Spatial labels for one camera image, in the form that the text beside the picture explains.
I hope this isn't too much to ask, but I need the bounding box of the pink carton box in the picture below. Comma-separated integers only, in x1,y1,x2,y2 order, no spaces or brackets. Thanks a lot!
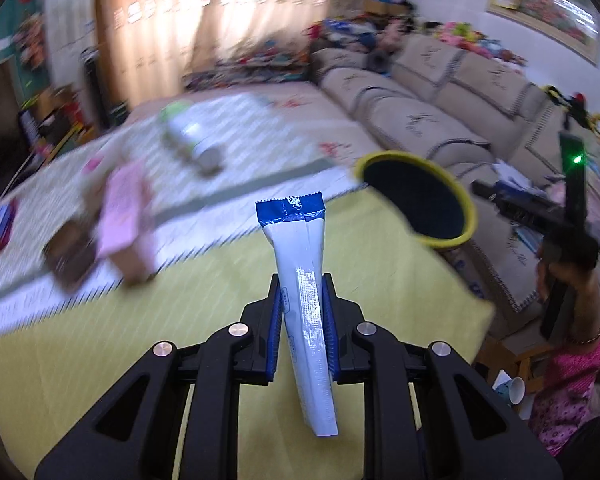
96,160,157,284

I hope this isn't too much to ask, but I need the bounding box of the white blue snack wrapper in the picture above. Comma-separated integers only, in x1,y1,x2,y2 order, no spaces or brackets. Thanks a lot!
256,192,338,438

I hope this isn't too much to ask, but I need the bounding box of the green capped plastic bottle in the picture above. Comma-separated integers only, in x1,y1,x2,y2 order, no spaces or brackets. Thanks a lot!
159,101,224,174

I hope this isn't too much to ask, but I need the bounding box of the yellow rimmed black trash bin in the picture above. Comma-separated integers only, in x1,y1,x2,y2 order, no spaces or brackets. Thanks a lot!
354,151,478,252

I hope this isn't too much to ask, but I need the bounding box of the person right hand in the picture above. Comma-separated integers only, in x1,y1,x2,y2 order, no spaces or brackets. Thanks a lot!
536,245,600,352

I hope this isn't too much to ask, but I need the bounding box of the yellow green patterned tablecloth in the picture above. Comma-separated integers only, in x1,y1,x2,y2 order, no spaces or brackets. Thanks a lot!
0,188,494,479

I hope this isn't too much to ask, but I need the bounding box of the brown snack packet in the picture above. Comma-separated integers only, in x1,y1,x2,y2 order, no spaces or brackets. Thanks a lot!
42,218,97,292

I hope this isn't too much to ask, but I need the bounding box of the beige sectional sofa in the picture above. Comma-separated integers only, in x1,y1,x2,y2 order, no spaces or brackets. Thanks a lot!
308,32,600,340

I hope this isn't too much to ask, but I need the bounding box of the framed flower painting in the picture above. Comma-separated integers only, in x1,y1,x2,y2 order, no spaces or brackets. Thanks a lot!
488,0,600,65

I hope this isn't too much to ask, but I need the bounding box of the pile of plush toys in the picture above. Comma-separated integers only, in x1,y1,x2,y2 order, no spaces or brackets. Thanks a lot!
306,0,527,70

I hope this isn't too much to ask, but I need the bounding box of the cream embroidered curtain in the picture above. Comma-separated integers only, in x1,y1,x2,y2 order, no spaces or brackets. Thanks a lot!
99,0,362,106

